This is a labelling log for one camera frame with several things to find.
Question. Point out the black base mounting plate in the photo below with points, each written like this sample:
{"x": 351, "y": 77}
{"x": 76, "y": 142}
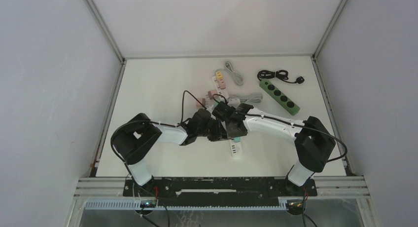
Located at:
{"x": 220, "y": 192}

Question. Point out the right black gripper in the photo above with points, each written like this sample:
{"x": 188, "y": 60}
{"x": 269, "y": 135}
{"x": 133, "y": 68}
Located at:
{"x": 232, "y": 134}

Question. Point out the white power strip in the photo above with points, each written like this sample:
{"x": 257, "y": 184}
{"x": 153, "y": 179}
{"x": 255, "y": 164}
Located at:
{"x": 235, "y": 149}
{"x": 222, "y": 92}

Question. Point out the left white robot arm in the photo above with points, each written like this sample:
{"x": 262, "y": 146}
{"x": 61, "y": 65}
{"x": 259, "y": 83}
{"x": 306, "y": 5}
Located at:
{"x": 133, "y": 140}

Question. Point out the pink charger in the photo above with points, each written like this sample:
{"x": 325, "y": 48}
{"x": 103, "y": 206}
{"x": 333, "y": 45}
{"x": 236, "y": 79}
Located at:
{"x": 221, "y": 83}
{"x": 201, "y": 103}
{"x": 211, "y": 94}

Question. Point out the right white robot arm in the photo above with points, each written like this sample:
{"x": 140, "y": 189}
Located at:
{"x": 312, "y": 141}

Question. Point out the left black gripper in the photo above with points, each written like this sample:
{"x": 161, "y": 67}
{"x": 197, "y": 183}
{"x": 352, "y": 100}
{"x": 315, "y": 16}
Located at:
{"x": 220, "y": 132}

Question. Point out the green power strip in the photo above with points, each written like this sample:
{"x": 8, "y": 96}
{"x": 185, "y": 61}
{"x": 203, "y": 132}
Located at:
{"x": 279, "y": 97}

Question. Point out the yellow charger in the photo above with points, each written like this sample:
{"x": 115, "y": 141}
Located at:
{"x": 218, "y": 75}

